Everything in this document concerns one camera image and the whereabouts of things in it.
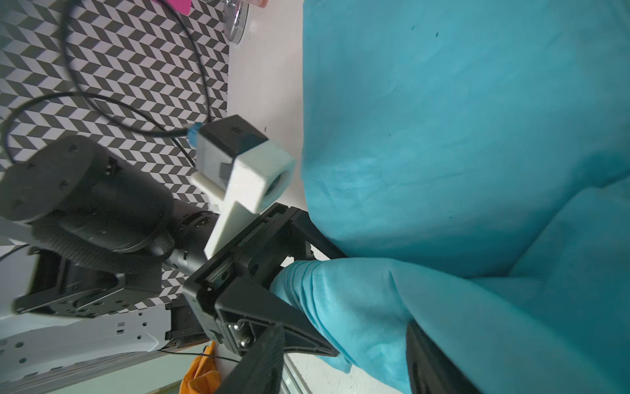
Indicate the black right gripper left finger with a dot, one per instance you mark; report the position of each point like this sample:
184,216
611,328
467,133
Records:
260,370

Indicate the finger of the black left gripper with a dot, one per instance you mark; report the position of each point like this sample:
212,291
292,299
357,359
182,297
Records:
245,310
308,236

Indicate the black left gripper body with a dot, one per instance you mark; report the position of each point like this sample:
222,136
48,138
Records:
256,254

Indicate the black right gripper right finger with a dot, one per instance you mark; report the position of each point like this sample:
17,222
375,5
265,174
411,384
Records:
430,370

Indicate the turquoise long pants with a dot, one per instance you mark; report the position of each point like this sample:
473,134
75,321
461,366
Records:
471,160

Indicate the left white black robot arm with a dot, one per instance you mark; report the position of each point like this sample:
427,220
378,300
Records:
113,264

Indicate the orange cloth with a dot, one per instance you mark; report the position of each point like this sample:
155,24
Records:
203,376

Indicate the pink ribbed glass tumbler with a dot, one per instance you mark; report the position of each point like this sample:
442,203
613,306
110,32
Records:
257,3

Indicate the pink plastic wine glass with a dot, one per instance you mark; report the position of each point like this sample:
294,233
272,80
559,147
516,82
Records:
183,7

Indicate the aluminium front frame rail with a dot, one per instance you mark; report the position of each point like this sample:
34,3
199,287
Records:
63,377

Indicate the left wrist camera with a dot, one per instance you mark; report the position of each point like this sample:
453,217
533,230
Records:
242,173

